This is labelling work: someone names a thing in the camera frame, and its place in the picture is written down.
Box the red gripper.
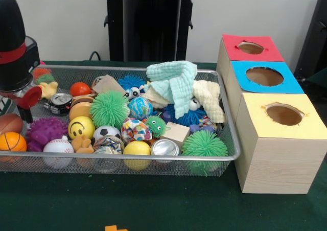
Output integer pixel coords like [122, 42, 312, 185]
[0, 85, 43, 125]

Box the green spiky ball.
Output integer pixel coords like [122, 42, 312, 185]
[182, 130, 229, 176]
[90, 91, 130, 130]

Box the mint green cloth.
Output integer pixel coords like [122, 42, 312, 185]
[147, 61, 198, 119]

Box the cream muslin cloth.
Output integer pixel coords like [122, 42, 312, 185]
[142, 79, 226, 124]

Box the clear mesh bin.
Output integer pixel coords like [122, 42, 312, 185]
[0, 65, 243, 177]

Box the wooden box with three holes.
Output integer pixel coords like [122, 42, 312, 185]
[216, 34, 327, 194]

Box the purple spiky toy with eyes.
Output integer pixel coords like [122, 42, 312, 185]
[26, 117, 68, 152]

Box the small orange basketball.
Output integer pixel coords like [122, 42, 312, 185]
[0, 132, 27, 152]

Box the black can with silver top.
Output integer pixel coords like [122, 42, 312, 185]
[43, 93, 73, 115]

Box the white baseball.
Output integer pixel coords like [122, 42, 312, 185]
[43, 137, 75, 169]

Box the yellow smiley ball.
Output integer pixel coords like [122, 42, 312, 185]
[67, 116, 96, 141]

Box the dark green tablecloth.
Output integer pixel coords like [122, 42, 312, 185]
[0, 60, 327, 231]

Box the black cable loop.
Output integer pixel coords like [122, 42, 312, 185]
[89, 51, 103, 62]

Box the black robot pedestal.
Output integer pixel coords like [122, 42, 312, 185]
[99, 0, 205, 63]

